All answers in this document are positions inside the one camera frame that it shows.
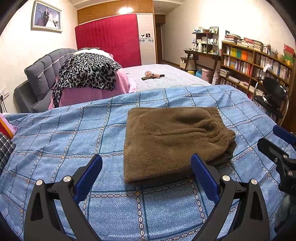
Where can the orange striped cushion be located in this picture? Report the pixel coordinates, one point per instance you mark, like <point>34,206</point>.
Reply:
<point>6,128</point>

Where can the wooden desk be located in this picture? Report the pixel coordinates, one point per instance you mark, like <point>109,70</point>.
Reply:
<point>204,60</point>

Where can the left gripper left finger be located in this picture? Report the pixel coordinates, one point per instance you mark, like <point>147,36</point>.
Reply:
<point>42,221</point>

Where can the wooden bookshelf with books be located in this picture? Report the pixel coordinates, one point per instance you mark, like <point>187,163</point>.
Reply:
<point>245,60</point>

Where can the brown fleece pants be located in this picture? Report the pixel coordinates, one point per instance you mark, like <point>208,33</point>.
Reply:
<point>161,141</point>

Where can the pink quilt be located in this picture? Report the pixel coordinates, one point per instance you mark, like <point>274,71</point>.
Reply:
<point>76,95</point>

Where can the leopard print blanket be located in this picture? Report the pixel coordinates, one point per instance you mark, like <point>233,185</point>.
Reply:
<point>86,70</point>

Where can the small desktop shelf unit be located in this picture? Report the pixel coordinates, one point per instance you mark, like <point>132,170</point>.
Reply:
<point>206,40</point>

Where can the framed wedding photo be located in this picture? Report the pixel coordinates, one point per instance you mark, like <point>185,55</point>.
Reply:
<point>46,17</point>

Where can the hair dryer on bed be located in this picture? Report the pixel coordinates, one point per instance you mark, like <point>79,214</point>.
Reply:
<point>150,75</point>

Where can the white bed sheet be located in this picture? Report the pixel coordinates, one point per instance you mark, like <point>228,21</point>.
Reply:
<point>132,77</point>

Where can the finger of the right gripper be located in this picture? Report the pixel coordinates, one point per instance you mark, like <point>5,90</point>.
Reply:
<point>284,135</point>
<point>285,165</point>

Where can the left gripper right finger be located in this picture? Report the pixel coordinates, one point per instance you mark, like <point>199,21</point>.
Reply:
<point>251,219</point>

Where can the wooden overhead cabinets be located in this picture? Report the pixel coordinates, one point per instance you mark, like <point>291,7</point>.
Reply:
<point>113,8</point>

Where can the pink waste bin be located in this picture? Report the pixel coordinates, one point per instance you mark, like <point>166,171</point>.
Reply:
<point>206,74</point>

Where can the right gloved hand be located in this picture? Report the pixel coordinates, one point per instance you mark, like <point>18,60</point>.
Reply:
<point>284,225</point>

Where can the wall power socket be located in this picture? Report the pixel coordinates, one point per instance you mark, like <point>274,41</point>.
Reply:
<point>4,92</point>

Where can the plaid pillow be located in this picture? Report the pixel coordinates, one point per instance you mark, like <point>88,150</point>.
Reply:
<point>6,149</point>

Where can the black office chair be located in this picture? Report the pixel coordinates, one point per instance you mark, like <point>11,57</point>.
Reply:
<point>272,97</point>

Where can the red upright mattress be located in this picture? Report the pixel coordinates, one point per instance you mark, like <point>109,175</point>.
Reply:
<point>117,35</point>

